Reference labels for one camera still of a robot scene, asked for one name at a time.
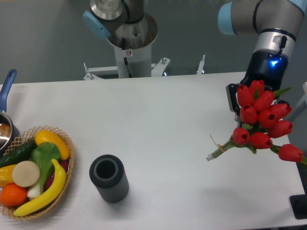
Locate white frame at right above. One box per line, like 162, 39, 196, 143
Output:
286, 82, 307, 122

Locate white metal base frame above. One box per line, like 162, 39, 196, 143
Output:
83, 54, 206, 81

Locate yellow bell pepper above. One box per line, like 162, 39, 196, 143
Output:
0, 164, 16, 187

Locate yellow banana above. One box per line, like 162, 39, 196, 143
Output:
13, 159, 66, 217

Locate dark grey ribbed vase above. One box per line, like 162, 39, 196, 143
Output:
89, 154, 130, 203

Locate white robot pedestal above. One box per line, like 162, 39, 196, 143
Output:
108, 13, 158, 78

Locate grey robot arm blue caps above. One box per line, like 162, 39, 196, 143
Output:
83, 0, 307, 91

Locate beige round disc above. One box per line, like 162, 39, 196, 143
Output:
12, 161, 40, 187

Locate orange fruit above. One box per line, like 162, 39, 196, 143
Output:
0, 184, 27, 207

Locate dark red vegetable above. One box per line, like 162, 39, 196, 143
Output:
45, 160, 69, 190

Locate black device at edge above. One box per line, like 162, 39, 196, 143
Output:
289, 194, 307, 219

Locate woven wicker basket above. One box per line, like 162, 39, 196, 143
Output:
0, 126, 75, 220

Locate green bok choy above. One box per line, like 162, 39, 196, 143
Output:
27, 142, 60, 199

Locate blue handled saucepan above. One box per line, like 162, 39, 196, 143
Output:
0, 69, 20, 158

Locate green cucumber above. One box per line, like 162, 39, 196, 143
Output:
0, 140, 37, 168

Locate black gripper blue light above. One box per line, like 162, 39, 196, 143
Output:
226, 50, 290, 127

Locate red tulip bouquet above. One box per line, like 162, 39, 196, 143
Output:
206, 80, 307, 166

